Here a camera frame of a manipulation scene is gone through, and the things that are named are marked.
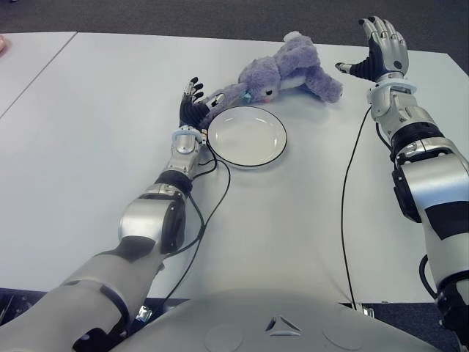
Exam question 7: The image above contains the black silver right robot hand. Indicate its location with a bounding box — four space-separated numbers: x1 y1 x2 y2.
335 16 410 84

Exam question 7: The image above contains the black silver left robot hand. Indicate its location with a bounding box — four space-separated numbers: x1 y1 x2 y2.
178 76 225 129

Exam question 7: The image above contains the white plate black rim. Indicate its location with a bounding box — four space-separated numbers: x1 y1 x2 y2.
207 105 288 172

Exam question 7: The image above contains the purple plush rabbit doll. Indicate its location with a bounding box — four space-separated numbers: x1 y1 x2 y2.
201 31 344 128

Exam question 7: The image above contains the grey robot torso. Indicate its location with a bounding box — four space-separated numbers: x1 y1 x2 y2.
106 287 422 352

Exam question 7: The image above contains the long thin black cable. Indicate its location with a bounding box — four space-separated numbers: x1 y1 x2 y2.
160 139 232 309
340 106 371 309

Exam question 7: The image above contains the looped black arm cable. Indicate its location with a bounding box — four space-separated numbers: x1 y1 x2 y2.
375 122 440 300
159 137 219 257

